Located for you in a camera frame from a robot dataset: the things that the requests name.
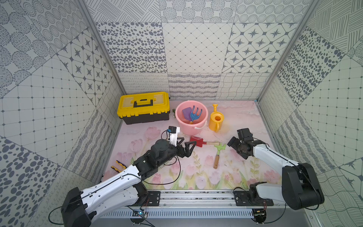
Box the yellow watering can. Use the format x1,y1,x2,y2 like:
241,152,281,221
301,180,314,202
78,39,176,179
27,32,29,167
209,104,224,132

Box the purple shovel pink handle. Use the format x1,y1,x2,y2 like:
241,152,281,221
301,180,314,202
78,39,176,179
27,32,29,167
182,107,192,122

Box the aluminium mounting rail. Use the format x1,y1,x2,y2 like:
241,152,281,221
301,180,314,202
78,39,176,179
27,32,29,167
80,189,314,210

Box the red shovel wooden handle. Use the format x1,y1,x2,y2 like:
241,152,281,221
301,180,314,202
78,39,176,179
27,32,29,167
190,136,220,147

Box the yellow black toolbox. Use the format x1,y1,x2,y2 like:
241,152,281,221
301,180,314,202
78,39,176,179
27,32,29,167
117,92,170,125

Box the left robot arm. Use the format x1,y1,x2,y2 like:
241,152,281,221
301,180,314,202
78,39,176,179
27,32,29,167
60,139,197,227

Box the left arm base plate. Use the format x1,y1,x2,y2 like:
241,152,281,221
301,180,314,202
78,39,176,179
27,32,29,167
142,191,161,207

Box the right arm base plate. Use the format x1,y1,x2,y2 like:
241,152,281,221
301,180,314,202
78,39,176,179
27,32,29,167
233,191,274,207

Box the floral table mat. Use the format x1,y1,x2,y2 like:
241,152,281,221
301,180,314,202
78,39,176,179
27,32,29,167
103,101,281,190

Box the blue rake yellow handle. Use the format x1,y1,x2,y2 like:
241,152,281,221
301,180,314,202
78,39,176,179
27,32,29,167
190,106,203,124

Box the yellow black pliers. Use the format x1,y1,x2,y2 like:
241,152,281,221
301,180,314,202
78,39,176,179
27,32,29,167
111,160,127,173

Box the green rake wooden handle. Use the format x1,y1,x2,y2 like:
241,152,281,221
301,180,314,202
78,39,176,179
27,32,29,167
213,144,226,169

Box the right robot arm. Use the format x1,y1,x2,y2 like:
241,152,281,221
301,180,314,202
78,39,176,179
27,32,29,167
227,128,325,210

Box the pink plastic bucket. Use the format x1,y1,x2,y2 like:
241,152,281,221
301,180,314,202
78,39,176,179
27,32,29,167
175,100,209,136

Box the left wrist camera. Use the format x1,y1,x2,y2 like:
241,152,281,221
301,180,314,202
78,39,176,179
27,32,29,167
167,126,180,147

